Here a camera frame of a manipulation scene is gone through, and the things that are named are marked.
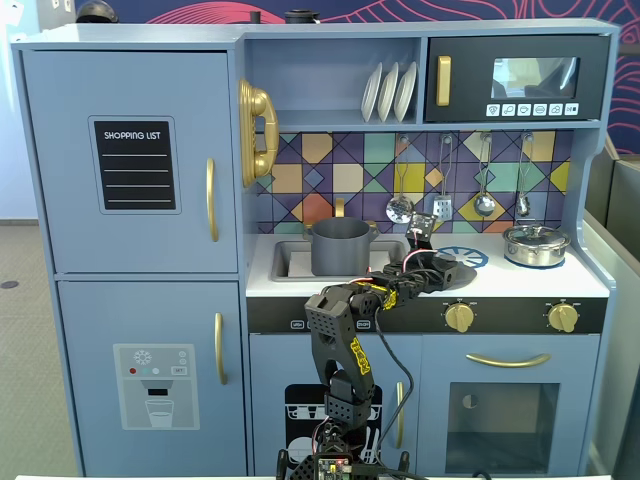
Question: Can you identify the green control board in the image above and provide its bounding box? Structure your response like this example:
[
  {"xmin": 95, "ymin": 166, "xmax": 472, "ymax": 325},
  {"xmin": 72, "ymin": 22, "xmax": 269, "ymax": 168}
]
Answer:
[{"xmin": 313, "ymin": 453, "xmax": 355, "ymax": 480}]

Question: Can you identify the black microwave door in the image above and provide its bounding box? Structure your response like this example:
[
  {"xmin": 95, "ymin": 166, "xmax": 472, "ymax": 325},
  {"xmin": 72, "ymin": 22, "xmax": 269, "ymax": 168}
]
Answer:
[{"xmin": 423, "ymin": 34, "xmax": 613, "ymax": 124}]

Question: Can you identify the grey water dispenser panel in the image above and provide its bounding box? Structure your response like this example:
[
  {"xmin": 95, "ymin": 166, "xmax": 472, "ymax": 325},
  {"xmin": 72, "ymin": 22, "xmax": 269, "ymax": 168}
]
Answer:
[{"xmin": 112, "ymin": 342, "xmax": 201, "ymax": 432}]

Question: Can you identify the gold oven handle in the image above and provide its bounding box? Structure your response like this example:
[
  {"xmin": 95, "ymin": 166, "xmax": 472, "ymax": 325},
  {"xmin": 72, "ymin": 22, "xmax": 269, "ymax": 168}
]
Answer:
[{"xmin": 465, "ymin": 352, "xmax": 553, "ymax": 370}]

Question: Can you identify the grey sink basin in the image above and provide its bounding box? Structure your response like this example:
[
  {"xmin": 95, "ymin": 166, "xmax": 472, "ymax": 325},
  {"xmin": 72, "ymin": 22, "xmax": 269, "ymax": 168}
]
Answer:
[{"xmin": 271, "ymin": 239, "xmax": 412, "ymax": 283}]

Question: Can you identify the black shopping list board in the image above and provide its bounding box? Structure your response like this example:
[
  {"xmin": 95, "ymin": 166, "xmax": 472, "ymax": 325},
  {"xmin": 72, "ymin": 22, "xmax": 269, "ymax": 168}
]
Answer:
[{"xmin": 87, "ymin": 115, "xmax": 183, "ymax": 216}]

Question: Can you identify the red white wire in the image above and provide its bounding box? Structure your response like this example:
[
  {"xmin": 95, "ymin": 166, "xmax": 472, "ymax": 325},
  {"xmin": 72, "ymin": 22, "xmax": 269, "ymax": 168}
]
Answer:
[{"xmin": 398, "ymin": 246, "xmax": 437, "ymax": 274}]

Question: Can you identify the gold fridge door handle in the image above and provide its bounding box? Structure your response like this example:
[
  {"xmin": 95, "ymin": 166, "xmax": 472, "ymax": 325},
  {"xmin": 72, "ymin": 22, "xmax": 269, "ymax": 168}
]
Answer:
[{"xmin": 205, "ymin": 157, "xmax": 222, "ymax": 244}]

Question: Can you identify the gold dishwasher door handle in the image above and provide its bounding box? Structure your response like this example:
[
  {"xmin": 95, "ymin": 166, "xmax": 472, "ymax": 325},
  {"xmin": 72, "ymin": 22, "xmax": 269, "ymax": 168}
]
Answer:
[{"xmin": 394, "ymin": 380, "xmax": 406, "ymax": 450}]

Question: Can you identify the black dome object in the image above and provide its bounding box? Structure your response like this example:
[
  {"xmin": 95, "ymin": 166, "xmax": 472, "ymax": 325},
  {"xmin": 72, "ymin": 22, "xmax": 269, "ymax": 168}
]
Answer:
[{"xmin": 75, "ymin": 0, "xmax": 120, "ymax": 24}]

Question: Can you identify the stainless steel pot lid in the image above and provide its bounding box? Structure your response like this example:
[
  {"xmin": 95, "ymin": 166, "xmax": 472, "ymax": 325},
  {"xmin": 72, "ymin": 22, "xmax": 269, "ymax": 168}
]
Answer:
[{"xmin": 503, "ymin": 224, "xmax": 569, "ymax": 247}]

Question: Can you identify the blue toy kitchen body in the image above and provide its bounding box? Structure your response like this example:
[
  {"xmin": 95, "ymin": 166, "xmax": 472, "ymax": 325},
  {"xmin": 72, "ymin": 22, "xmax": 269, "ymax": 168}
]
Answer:
[{"xmin": 9, "ymin": 17, "xmax": 622, "ymax": 477}]

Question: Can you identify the blue dishwasher door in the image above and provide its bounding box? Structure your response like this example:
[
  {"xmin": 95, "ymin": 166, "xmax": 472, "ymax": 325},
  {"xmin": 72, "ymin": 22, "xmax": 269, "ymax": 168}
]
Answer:
[{"xmin": 248, "ymin": 333, "xmax": 422, "ymax": 477}]

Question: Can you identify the gold toy telephone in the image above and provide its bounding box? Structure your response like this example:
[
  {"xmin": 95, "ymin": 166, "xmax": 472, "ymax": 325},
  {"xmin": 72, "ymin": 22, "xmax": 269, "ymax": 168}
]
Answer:
[{"xmin": 236, "ymin": 77, "xmax": 280, "ymax": 189}]

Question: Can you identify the gold freezer door handle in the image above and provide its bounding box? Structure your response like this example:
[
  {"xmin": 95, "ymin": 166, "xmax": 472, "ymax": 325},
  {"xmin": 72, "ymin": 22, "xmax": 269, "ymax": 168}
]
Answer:
[{"xmin": 213, "ymin": 312, "xmax": 229, "ymax": 387}]

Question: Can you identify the blue fridge door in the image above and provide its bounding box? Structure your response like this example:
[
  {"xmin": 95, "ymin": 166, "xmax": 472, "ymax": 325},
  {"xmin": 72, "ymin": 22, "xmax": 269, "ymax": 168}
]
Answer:
[{"xmin": 22, "ymin": 49, "xmax": 240, "ymax": 274}]

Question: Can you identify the blue oven door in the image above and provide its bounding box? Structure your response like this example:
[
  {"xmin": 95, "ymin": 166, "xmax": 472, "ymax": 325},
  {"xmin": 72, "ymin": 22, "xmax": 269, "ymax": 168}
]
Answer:
[{"xmin": 421, "ymin": 334, "xmax": 602, "ymax": 477}]

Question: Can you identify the black control panel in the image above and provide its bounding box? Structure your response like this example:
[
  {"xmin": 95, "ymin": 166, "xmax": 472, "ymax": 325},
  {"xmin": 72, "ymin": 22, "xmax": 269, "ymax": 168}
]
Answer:
[{"xmin": 246, "ymin": 296, "xmax": 609, "ymax": 336}]

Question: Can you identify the gray pot with gold handles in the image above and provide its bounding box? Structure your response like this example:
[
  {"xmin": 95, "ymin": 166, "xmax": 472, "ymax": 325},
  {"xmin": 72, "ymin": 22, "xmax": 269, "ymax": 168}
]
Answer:
[{"xmin": 302, "ymin": 216, "xmax": 380, "ymax": 277}]

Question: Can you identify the white plate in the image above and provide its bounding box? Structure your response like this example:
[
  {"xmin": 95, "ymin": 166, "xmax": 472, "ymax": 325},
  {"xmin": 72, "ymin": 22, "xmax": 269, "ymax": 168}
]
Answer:
[
  {"xmin": 360, "ymin": 61, "xmax": 384, "ymax": 123},
  {"xmin": 392, "ymin": 60, "xmax": 419, "ymax": 123},
  {"xmin": 376, "ymin": 61, "xmax": 401, "ymax": 124}
]

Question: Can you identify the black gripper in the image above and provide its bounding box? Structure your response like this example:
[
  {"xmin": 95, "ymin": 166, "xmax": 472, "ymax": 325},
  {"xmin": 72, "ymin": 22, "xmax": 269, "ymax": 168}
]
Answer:
[{"xmin": 397, "ymin": 253, "xmax": 460, "ymax": 302}]

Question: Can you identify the metal slotted spatula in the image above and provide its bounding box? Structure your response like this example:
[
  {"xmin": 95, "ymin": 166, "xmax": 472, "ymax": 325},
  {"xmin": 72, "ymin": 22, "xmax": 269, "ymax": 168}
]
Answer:
[{"xmin": 432, "ymin": 132, "xmax": 454, "ymax": 222}]

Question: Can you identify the black cable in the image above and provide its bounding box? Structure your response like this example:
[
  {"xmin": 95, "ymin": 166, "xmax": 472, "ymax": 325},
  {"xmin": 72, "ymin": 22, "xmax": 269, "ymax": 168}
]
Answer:
[{"xmin": 372, "ymin": 304, "xmax": 416, "ymax": 469}]

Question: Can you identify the blue freezer door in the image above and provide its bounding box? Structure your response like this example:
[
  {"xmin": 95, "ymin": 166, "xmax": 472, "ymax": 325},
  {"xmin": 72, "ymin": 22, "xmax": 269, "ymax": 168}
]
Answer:
[{"xmin": 57, "ymin": 280, "xmax": 247, "ymax": 477}]

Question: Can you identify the metal spoon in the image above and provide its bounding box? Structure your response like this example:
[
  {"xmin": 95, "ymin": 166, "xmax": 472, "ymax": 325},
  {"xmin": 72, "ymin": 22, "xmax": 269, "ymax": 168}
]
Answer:
[{"xmin": 515, "ymin": 132, "xmax": 533, "ymax": 218}]

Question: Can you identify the metal skimmer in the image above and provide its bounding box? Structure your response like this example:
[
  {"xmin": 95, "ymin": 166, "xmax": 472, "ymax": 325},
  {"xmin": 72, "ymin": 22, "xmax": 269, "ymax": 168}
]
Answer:
[{"xmin": 385, "ymin": 133, "xmax": 415, "ymax": 225}]

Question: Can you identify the metal ladle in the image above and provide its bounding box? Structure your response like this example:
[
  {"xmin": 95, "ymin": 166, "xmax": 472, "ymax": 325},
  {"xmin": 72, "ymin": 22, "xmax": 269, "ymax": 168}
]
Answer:
[{"xmin": 472, "ymin": 132, "xmax": 498, "ymax": 218}]

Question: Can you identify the gold stove knob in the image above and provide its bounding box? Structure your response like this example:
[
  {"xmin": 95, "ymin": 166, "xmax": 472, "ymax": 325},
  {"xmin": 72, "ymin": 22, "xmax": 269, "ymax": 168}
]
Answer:
[
  {"xmin": 443, "ymin": 301, "xmax": 477, "ymax": 333},
  {"xmin": 546, "ymin": 301, "xmax": 582, "ymax": 334}
]

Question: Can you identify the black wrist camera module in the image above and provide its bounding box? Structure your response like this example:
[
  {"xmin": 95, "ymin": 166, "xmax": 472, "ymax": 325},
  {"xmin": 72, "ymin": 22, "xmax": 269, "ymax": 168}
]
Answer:
[{"xmin": 405, "ymin": 211, "xmax": 438, "ymax": 250}]

